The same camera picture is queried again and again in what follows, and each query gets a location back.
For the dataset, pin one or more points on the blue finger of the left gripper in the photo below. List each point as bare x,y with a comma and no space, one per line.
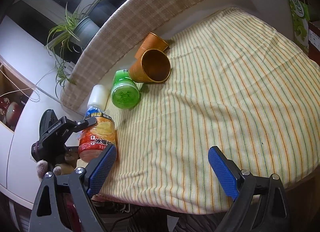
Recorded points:
86,124

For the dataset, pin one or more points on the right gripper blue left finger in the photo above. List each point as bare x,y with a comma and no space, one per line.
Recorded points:
49,212

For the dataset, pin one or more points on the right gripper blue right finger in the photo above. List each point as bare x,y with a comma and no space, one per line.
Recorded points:
259,203

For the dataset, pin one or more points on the green cut bottle cup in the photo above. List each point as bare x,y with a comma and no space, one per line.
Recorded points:
124,92

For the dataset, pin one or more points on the front brown paper cup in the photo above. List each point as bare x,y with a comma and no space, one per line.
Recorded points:
153,67

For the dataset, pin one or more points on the brown paper cup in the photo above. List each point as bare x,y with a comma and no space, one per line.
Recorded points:
153,67
152,41

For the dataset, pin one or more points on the rear brown paper cup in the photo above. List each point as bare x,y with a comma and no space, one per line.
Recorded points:
152,41

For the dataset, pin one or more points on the white plastic bottle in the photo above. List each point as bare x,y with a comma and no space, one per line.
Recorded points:
98,97

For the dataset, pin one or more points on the plush toy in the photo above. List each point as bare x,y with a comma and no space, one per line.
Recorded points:
67,166

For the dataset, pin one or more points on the red white ceramic jar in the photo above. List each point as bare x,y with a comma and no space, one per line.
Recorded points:
10,112

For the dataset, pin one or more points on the potted spider plant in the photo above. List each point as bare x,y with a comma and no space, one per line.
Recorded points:
72,35

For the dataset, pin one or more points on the striped yellow cushion cover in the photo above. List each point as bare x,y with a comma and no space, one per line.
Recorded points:
236,83

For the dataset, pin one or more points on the plaid beige cloth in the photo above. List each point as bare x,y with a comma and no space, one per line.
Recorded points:
128,26

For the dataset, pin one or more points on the red cardboard box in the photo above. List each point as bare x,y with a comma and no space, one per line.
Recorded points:
314,41

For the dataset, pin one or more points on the green white carton box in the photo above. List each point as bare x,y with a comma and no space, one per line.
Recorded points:
300,18

